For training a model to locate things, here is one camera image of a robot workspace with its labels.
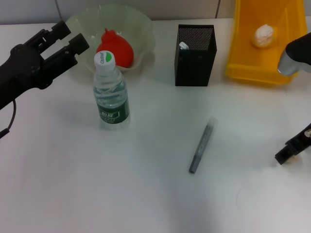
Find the clear green-label water bottle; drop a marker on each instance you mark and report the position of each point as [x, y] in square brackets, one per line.
[111, 102]

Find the grey pen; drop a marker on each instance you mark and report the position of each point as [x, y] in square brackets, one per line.
[201, 145]

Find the red-orange toy fruit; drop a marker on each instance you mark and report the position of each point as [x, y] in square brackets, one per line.
[121, 52]

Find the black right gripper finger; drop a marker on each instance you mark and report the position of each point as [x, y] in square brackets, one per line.
[284, 155]

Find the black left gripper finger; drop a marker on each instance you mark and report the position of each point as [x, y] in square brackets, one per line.
[59, 29]
[73, 51]

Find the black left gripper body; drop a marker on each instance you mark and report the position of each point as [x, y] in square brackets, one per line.
[22, 70]

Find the black mesh pen holder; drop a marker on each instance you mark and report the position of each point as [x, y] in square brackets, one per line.
[192, 68]

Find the white paper ball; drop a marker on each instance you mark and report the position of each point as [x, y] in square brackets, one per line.
[263, 36]

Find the mint green pen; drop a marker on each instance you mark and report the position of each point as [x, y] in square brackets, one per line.
[184, 45]

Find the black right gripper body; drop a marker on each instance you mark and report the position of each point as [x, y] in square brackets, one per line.
[301, 140]

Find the yellow plastic bin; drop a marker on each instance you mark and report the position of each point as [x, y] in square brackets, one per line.
[252, 63]

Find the green glass fruit bowl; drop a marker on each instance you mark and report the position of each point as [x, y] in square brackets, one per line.
[138, 31]

